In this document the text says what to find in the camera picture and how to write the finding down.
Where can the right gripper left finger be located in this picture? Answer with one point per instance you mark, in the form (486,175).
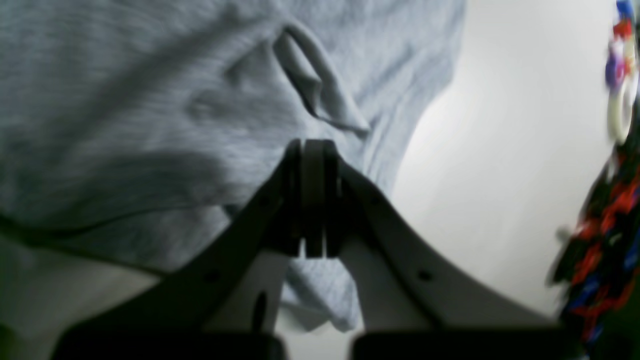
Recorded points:
(220,306)

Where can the white tape roll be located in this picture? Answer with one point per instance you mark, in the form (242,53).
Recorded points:
(619,116)

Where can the grey T-shirt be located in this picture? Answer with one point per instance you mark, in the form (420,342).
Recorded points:
(134,131)

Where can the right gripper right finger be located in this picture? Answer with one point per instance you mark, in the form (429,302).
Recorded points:
(415,304)

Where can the colourful toy pile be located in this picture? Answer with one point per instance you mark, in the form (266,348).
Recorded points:
(600,262)

